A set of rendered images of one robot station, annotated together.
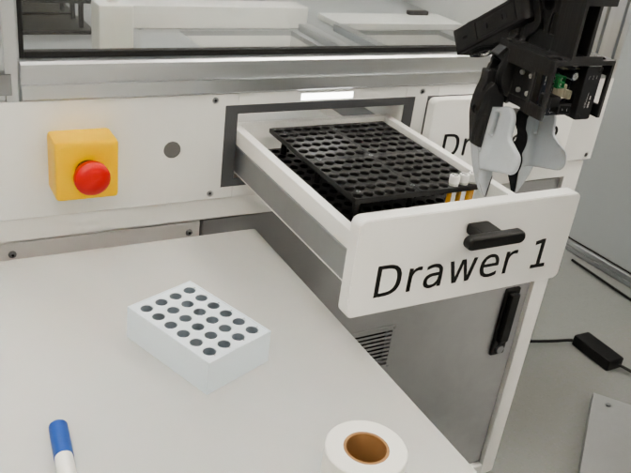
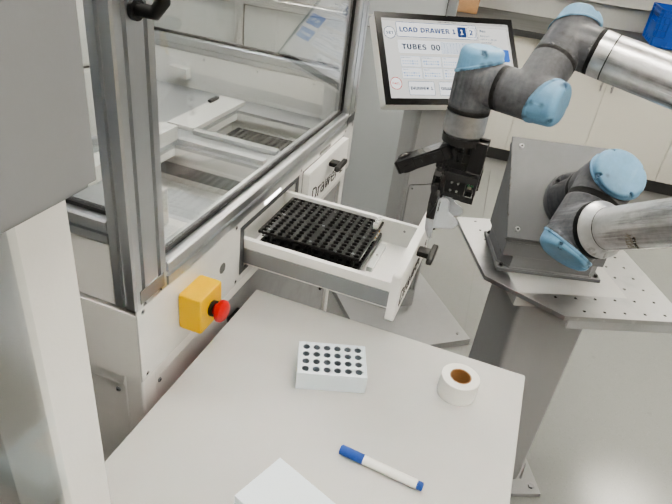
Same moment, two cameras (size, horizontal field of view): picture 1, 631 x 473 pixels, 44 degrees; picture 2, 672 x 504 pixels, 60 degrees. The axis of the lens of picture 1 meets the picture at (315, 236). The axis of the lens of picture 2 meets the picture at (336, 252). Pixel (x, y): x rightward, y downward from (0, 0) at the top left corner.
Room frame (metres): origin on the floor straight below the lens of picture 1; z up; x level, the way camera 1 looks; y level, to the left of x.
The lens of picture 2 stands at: (0.09, 0.65, 1.51)
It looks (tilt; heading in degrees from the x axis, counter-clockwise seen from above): 32 degrees down; 318
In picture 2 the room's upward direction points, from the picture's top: 8 degrees clockwise
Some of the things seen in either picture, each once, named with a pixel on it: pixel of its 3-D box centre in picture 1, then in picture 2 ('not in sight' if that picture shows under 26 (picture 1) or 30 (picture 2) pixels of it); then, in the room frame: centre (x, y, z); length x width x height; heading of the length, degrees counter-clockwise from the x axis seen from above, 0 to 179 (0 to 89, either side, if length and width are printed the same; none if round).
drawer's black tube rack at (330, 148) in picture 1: (367, 178); (322, 238); (0.91, -0.06, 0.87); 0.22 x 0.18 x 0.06; 32
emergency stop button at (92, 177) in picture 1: (90, 175); (218, 310); (0.80, 0.26, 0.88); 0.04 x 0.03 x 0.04; 122
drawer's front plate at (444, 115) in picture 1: (500, 129); (325, 172); (1.18, -0.26, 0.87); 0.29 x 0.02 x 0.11; 122
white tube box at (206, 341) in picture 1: (197, 333); (331, 366); (0.66, 0.11, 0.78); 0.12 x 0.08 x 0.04; 52
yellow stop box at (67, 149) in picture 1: (84, 164); (202, 304); (0.82, 0.28, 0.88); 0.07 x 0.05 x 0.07; 122
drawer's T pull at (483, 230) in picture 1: (487, 234); (426, 252); (0.72, -0.17, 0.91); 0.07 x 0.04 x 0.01; 122
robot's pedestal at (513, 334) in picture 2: not in sight; (511, 370); (0.67, -0.64, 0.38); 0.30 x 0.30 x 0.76; 55
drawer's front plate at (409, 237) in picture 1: (465, 249); (410, 262); (0.74, -0.16, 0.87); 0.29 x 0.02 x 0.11; 122
